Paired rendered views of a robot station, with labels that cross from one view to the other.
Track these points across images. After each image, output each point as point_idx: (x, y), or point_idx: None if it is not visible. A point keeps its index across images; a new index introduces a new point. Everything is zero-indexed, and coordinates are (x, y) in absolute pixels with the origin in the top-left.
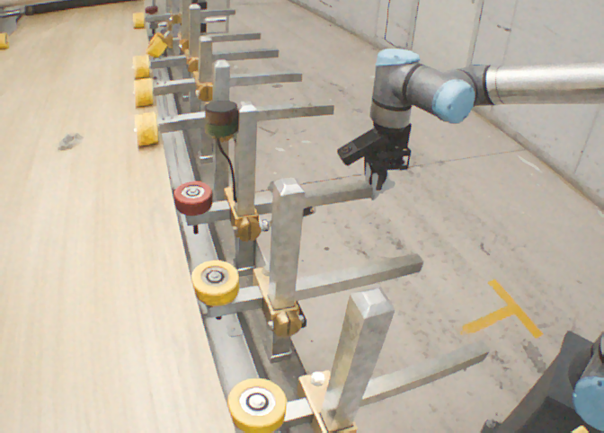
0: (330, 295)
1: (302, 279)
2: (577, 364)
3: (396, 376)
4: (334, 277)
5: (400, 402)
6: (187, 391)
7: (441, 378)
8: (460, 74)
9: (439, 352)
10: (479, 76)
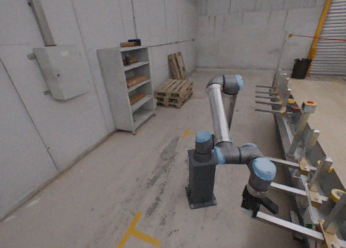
0: None
1: (301, 193)
2: (207, 158)
3: (282, 161)
4: (289, 188)
5: (211, 241)
6: (345, 173)
7: (189, 235)
8: (243, 147)
9: (178, 245)
10: (232, 145)
